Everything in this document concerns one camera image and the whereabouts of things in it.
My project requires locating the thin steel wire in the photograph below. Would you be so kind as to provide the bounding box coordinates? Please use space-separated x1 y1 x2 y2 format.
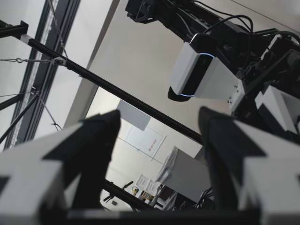
48 0 70 60

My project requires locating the dark window frame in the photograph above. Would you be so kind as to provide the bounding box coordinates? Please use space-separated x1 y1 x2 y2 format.
4 0 81 150

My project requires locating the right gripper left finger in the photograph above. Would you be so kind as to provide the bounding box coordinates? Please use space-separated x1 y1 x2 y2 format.
0 109 121 225

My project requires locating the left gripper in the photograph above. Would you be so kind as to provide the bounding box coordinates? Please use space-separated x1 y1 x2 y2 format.
215 28 300 150

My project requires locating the white wall notice sheet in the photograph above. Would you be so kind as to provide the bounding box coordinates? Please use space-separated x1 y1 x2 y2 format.
125 126 167 160

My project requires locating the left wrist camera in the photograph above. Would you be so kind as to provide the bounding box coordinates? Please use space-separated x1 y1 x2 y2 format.
167 33 245 111

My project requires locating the black frame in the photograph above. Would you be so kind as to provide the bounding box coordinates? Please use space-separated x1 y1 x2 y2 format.
0 20 203 211

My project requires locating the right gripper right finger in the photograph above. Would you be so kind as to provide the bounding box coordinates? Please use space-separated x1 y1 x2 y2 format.
198 106 300 225

